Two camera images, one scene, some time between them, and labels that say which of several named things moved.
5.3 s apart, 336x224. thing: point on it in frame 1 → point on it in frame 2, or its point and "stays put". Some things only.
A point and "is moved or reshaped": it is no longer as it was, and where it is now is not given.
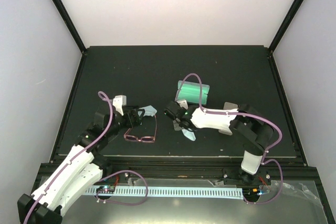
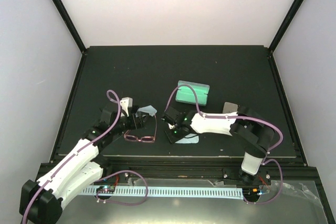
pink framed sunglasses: x=145 y=139 stays put
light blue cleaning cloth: x=189 y=134 is moved or reshaped
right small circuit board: x=252 y=191 stays put
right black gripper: x=177 y=126 → x=171 y=138
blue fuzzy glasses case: x=190 y=92 stays put
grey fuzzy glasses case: x=228 y=106 stays put
